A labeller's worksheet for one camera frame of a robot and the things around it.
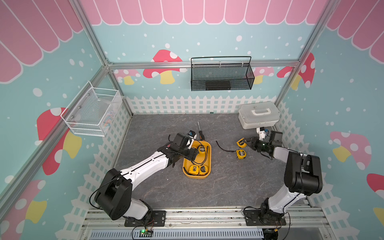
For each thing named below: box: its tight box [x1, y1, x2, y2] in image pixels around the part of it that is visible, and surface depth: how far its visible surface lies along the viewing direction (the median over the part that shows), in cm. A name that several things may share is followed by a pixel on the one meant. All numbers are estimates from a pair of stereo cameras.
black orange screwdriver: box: [197, 121, 205, 142], surface depth 109 cm
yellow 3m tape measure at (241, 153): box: [215, 140, 247, 160], surface depth 96 cm
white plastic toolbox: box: [238, 101, 281, 130], surface depth 108 cm
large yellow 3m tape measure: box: [199, 165, 209, 175], surface depth 90 cm
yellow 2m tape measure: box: [236, 137, 248, 149], surface depth 95 cm
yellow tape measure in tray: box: [188, 165, 200, 176], surface depth 90 cm
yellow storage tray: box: [182, 140, 212, 179], surface depth 91 cm
